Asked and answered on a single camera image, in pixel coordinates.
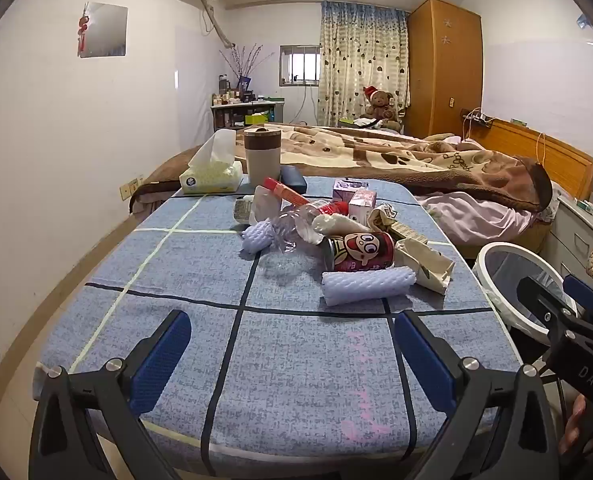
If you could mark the blue wall sticker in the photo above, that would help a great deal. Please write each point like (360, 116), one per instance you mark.
(583, 22)

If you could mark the grey nightstand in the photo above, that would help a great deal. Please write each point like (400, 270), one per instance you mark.
(571, 230)

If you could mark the beige paper box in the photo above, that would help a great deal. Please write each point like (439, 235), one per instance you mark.
(409, 232)

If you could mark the small window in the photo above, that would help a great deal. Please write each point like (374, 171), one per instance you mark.
(299, 65)

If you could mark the white trash bin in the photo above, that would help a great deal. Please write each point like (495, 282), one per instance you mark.
(481, 270)

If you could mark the paper carton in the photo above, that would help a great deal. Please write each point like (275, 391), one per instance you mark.
(426, 265)

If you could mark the crushed clear plastic bottle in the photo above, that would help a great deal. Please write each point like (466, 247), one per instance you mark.
(296, 225)

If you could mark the brown teddy bear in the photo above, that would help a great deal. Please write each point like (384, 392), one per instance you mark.
(380, 107)

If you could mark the beige paper wrapper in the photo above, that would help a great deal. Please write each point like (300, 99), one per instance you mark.
(382, 217)

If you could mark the pink bedsheet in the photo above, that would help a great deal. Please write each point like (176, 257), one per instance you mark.
(471, 220)

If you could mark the green box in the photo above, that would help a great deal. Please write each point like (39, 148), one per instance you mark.
(256, 119)

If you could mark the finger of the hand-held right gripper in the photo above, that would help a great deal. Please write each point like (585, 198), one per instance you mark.
(583, 295)
(541, 305)

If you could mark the red cartoon face can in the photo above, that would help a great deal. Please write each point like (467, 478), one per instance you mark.
(361, 252)

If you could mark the air conditioner pipe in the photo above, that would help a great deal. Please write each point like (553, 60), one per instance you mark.
(216, 22)

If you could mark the small pink carton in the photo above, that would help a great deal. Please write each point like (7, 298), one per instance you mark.
(362, 205)

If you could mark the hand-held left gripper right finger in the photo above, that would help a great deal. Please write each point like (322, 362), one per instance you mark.
(424, 360)

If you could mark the cluttered side desk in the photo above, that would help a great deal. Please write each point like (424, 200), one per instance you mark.
(241, 107)

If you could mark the person's right hand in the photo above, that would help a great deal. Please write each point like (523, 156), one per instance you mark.
(576, 425)

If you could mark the white small jar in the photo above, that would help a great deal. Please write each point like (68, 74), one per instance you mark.
(243, 208)

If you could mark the heart patterned curtain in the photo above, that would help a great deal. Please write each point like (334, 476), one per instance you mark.
(346, 70)

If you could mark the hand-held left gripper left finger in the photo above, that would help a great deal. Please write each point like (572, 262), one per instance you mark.
(161, 360)

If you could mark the brown printed blanket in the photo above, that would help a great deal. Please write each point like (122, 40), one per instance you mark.
(376, 155)

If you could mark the wall socket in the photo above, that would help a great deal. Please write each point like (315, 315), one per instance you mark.
(126, 191)

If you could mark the wooden bed headboard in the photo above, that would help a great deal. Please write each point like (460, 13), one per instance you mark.
(561, 155)

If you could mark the dark blue glasses case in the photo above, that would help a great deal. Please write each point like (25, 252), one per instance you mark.
(294, 177)

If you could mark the wall mirror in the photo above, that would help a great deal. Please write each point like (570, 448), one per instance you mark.
(106, 30)

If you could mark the red hanging ornament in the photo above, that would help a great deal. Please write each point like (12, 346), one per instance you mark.
(83, 22)

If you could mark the blue checked tablecloth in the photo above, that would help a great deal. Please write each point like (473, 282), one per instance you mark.
(296, 350)

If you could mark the purple cardboard box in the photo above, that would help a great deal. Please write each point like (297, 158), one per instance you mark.
(346, 187)

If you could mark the wooden wardrobe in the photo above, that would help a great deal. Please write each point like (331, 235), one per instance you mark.
(441, 75)

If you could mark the clear plastic pouch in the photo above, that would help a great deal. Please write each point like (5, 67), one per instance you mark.
(266, 205)

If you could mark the purple flower branches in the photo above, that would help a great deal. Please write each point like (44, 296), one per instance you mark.
(244, 62)

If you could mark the yellow tissue pack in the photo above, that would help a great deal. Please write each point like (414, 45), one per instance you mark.
(211, 180)

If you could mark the beige and brown cup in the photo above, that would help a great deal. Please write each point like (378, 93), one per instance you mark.
(262, 160)

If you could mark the power strip with plugs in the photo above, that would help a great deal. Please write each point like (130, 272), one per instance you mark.
(478, 119)

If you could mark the orange red cardboard box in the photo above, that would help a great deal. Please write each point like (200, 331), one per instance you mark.
(286, 191)

